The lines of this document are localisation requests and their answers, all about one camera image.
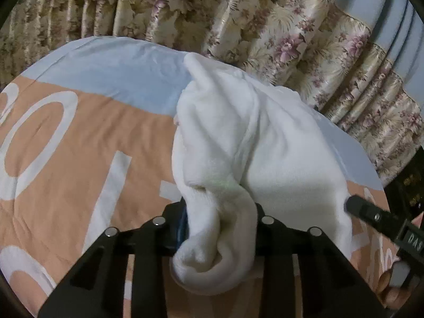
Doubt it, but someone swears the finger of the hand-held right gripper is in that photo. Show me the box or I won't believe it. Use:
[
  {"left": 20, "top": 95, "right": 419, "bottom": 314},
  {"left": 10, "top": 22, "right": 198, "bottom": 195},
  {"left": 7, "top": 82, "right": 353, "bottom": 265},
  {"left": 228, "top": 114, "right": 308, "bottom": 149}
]
[{"left": 345, "top": 195, "right": 404, "bottom": 240}]

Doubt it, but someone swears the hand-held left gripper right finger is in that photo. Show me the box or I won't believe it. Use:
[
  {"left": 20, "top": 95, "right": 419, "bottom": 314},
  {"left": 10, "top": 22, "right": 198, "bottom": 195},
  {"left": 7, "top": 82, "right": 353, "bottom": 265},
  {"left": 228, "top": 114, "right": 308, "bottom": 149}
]
[{"left": 253, "top": 202, "right": 388, "bottom": 318}]

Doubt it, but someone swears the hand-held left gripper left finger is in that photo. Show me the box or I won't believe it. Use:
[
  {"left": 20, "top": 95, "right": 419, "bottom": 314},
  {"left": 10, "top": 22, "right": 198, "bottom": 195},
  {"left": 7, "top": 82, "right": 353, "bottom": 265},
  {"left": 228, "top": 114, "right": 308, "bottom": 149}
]
[{"left": 37, "top": 197, "right": 189, "bottom": 318}]

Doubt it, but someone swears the white knit sweater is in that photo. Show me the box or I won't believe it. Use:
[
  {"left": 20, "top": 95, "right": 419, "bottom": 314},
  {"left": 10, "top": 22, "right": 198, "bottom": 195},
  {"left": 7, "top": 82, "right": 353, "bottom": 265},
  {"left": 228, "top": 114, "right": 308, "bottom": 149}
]
[{"left": 169, "top": 53, "right": 353, "bottom": 296}]

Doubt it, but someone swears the person's right hand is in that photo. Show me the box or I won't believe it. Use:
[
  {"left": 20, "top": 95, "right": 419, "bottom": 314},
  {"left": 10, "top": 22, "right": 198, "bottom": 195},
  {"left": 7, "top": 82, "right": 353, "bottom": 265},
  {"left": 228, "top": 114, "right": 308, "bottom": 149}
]
[{"left": 378, "top": 264, "right": 412, "bottom": 308}]

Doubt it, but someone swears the dark cabinet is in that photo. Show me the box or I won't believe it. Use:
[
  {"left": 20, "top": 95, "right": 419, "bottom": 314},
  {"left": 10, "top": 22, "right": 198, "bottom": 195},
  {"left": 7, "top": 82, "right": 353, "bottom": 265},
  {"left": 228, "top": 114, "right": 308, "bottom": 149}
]
[{"left": 384, "top": 159, "right": 424, "bottom": 227}]

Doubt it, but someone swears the orange and blue printed blanket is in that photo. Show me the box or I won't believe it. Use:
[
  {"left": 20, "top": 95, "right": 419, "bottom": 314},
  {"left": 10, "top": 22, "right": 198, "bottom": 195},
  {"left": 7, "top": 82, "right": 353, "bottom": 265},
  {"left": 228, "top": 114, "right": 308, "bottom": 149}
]
[{"left": 0, "top": 36, "right": 393, "bottom": 318}]

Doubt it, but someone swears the light blue curtain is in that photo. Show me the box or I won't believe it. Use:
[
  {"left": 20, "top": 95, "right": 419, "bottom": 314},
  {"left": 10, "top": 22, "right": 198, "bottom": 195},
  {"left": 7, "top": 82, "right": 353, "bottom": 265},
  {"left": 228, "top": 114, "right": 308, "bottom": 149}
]
[{"left": 295, "top": 0, "right": 424, "bottom": 96}]

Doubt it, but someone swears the floral curtain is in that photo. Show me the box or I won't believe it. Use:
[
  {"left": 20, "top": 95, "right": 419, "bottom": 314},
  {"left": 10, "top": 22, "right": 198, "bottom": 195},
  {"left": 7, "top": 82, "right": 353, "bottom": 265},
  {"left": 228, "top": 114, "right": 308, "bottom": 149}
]
[{"left": 0, "top": 0, "right": 424, "bottom": 186}]

